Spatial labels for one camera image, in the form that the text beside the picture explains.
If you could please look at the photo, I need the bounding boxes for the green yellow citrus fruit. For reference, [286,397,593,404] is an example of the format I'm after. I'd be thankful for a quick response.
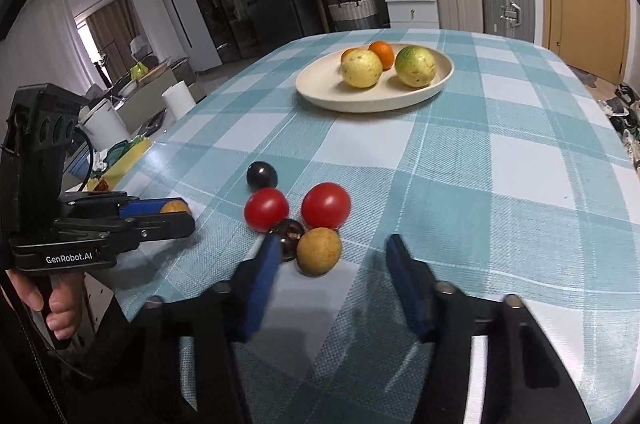
[395,45,437,88]

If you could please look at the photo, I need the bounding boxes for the yellow guava fruit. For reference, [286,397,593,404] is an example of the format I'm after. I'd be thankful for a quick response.
[341,50,383,88]

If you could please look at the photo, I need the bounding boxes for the large orange mandarin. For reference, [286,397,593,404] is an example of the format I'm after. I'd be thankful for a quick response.
[369,41,395,70]

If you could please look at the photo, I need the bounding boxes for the small orange mandarin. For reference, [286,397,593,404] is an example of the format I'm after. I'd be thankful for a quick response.
[341,47,361,63]

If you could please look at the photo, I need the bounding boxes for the person's left hand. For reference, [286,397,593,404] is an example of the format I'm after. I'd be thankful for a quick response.
[6,270,84,340]

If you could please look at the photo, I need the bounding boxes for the red cherry tomato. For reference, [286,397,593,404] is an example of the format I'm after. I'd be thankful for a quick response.
[244,188,290,233]
[300,183,352,229]

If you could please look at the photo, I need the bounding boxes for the yellow brown small fruit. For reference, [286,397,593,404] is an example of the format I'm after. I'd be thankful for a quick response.
[296,227,343,276]

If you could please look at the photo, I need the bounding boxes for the white paper towel roll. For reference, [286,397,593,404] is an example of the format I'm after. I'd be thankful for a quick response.
[162,81,196,121]

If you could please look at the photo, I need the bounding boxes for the dark purple cherry tomato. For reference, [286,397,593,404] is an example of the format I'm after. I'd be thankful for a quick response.
[246,161,278,191]

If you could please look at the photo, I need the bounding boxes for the teal checked tablecloth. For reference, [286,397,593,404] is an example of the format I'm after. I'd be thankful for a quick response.
[105,30,639,423]

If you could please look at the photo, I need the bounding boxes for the cream oval plate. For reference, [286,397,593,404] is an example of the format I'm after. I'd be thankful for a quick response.
[295,48,454,113]

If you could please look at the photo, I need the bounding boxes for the woven laundry basket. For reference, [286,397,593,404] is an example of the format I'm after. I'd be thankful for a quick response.
[329,0,380,31]

